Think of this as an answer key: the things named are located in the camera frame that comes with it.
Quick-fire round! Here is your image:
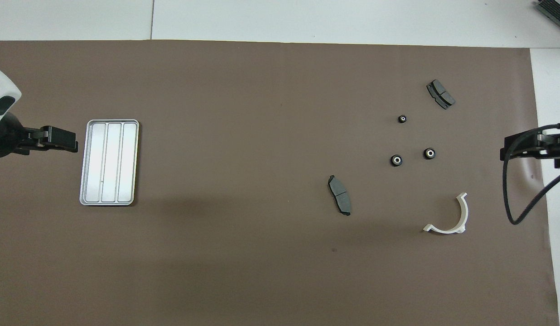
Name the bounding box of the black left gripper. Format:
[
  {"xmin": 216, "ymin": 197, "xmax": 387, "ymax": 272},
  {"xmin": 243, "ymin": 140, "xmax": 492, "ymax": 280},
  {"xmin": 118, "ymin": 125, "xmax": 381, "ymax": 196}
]
[{"xmin": 0, "ymin": 111, "xmax": 79, "ymax": 159}]

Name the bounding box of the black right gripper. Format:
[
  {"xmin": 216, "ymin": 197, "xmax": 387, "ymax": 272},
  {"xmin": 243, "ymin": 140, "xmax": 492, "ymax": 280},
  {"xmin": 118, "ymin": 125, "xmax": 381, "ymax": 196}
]
[{"xmin": 500, "ymin": 125, "xmax": 560, "ymax": 170}]

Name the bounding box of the silver metal tray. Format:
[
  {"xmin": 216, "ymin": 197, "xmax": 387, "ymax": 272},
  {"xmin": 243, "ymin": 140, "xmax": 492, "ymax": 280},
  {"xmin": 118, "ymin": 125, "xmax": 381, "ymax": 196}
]
[{"xmin": 79, "ymin": 119, "xmax": 140, "ymax": 206}]

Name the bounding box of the dark grey brake pad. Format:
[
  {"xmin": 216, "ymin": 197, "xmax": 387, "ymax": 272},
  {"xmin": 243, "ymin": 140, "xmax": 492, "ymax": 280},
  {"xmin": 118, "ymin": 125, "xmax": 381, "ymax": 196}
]
[
  {"xmin": 426, "ymin": 79, "xmax": 456, "ymax": 110},
  {"xmin": 328, "ymin": 175, "xmax": 352, "ymax": 216}
]

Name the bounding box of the white semicircular plastic clamp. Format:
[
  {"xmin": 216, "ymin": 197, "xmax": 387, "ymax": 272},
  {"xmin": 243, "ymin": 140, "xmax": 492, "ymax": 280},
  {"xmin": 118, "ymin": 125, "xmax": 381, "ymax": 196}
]
[{"xmin": 423, "ymin": 192, "xmax": 469, "ymax": 235}]

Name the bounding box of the dark ribbed metal block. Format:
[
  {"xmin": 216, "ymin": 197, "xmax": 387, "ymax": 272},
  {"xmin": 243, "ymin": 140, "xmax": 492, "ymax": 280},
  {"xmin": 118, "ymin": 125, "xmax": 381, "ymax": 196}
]
[{"xmin": 536, "ymin": 0, "xmax": 560, "ymax": 29}]

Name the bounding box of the brown paper table mat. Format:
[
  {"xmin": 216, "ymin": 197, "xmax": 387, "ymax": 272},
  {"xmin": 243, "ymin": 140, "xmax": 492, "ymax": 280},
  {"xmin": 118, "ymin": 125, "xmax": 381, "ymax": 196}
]
[{"xmin": 0, "ymin": 40, "xmax": 560, "ymax": 326}]

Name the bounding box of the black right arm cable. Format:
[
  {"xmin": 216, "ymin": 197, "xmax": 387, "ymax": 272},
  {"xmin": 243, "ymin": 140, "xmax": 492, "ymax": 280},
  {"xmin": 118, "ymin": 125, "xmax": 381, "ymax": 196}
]
[{"xmin": 502, "ymin": 122, "xmax": 560, "ymax": 225}]

